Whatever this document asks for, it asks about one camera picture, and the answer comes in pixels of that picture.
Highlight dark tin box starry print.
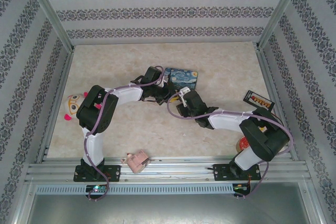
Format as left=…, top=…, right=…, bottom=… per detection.
left=164, top=67, right=200, bottom=91

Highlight red round tin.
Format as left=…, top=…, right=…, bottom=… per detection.
left=235, top=136, right=253, bottom=154

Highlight black box with red print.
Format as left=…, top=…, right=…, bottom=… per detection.
left=243, top=90, right=276, bottom=111

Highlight pink pig toy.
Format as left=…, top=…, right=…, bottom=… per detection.
left=120, top=150, right=150, bottom=174

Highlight white plush toy pink ears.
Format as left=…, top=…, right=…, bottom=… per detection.
left=62, top=91, right=103, bottom=122

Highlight small circuit board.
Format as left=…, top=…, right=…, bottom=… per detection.
left=86, top=184, right=109, bottom=194
left=233, top=183, right=251, bottom=192

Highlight grey metal panel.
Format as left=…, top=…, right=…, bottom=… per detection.
left=26, top=195, right=316, bottom=224

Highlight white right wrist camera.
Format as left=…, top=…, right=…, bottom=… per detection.
left=179, top=87, right=192, bottom=109

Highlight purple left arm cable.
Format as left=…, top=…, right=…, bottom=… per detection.
left=83, top=65, right=169, bottom=202

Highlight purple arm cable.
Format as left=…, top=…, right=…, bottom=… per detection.
left=166, top=92, right=293, bottom=198
left=83, top=65, right=169, bottom=202

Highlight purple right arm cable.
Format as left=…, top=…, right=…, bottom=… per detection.
left=166, top=92, right=293, bottom=198

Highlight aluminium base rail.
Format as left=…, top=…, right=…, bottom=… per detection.
left=25, top=157, right=313, bottom=183

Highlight aluminium side rail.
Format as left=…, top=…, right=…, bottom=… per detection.
left=35, top=47, right=76, bottom=163
left=256, top=47, right=299, bottom=161

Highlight grey slotted cable duct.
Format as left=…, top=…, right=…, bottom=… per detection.
left=35, top=184, right=234, bottom=196

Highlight aluminium frame post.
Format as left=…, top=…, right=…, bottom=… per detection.
left=20, top=0, right=76, bottom=51
left=256, top=0, right=309, bottom=51

